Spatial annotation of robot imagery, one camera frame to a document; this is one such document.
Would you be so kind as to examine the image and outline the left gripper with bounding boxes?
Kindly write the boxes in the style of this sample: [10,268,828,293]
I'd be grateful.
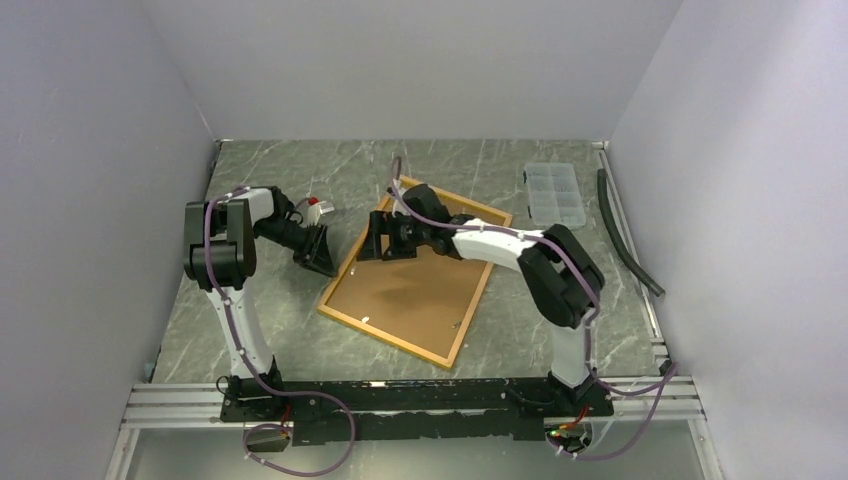
[255,218,338,278]

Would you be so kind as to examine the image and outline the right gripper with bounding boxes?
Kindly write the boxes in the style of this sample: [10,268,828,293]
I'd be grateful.
[356,210,430,262]

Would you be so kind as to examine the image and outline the brown backing board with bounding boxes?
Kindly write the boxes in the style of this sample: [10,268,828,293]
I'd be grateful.
[325,185,508,362]

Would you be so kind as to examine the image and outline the yellow picture frame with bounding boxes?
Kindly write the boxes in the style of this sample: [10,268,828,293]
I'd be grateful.
[316,175,515,370]

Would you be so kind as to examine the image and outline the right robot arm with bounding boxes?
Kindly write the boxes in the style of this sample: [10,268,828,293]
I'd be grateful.
[357,181,605,415]

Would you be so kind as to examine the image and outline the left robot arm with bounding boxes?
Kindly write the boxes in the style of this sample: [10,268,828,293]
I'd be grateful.
[183,186,337,420]

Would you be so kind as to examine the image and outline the clear plastic organizer box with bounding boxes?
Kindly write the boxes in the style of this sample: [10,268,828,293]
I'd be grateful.
[522,162,586,230]

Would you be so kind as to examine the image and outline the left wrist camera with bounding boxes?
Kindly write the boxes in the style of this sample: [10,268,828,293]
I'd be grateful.
[295,197,335,226]

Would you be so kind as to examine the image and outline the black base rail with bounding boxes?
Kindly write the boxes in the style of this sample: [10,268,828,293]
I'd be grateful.
[219,376,614,446]

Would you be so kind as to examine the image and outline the black hose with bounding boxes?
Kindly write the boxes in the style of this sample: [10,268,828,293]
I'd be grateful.
[596,167,666,297]

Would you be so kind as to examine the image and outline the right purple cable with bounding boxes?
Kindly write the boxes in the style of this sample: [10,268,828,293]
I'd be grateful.
[387,156,680,463]

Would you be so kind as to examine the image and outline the aluminium extrusion frame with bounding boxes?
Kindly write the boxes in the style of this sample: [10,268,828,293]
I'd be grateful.
[120,373,723,479]

